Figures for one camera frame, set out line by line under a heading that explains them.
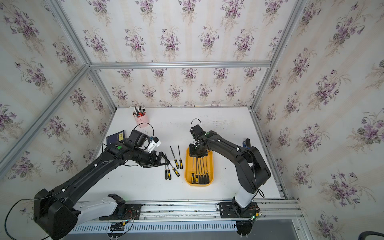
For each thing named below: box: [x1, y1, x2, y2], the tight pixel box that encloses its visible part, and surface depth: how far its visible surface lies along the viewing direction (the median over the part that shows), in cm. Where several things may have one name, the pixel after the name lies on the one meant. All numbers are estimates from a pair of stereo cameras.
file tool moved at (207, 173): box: [205, 156, 210, 184], surface depth 85 cm
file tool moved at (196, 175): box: [195, 157, 199, 185], surface depth 85 cm
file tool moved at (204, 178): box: [202, 157, 207, 184], surface depth 85 cm
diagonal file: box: [169, 162, 180, 177], surface depth 88 cm
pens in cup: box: [132, 105, 146, 118], surface depth 106 cm
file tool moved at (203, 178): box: [200, 157, 206, 185], surface depth 85 cm
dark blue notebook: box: [106, 130, 126, 147], surface depth 103 cm
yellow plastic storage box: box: [184, 147, 214, 187], surface depth 86 cm
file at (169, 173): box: [167, 164, 172, 180], surface depth 87 cm
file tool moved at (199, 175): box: [197, 157, 202, 185], surface depth 84 cm
